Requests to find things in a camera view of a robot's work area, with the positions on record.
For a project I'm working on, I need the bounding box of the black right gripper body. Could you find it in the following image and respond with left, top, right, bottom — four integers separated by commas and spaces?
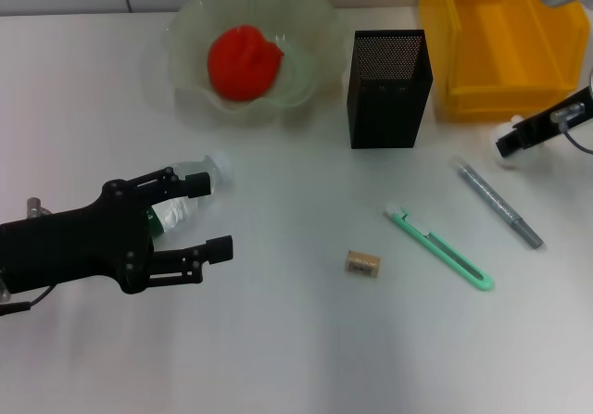
518, 87, 593, 149

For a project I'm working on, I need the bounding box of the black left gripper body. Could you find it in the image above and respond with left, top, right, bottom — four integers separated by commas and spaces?
0, 178, 157, 295

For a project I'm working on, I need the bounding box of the clear water bottle green label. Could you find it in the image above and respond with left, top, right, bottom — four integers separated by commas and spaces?
146, 153, 234, 237

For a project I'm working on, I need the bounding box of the grey marker pen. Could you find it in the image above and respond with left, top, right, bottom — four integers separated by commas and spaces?
451, 156, 545, 250

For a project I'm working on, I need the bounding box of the green utility knife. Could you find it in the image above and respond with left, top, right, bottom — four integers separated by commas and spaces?
383, 207, 495, 293

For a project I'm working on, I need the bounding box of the red-orange round fruit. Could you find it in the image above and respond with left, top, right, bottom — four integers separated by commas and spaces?
207, 24, 285, 103

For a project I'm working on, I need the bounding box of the tan rubber eraser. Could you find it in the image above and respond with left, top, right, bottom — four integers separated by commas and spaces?
344, 249, 382, 277

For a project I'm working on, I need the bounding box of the black mesh pen holder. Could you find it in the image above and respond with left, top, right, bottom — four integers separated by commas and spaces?
346, 29, 435, 150

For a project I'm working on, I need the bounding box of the yellow plastic storage bin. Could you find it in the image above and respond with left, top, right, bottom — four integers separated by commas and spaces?
418, 0, 590, 123

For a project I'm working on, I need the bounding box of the right gripper cable with plug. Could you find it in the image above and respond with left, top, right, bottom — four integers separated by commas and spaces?
549, 102, 593, 154

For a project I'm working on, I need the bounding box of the gripper cable with plug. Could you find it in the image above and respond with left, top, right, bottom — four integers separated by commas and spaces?
549, 102, 593, 154
0, 196, 52, 316

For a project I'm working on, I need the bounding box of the left gripper cable with plug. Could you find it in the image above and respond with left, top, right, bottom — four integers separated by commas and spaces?
0, 196, 52, 316

